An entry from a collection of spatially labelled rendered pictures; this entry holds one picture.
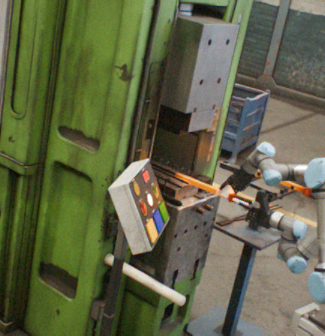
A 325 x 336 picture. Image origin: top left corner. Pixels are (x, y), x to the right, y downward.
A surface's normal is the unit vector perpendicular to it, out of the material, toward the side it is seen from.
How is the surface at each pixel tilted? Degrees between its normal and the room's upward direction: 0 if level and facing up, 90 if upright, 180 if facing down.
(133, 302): 89
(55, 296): 90
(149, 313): 89
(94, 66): 89
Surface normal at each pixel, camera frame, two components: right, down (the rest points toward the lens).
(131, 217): -0.22, 0.29
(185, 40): -0.61, 0.16
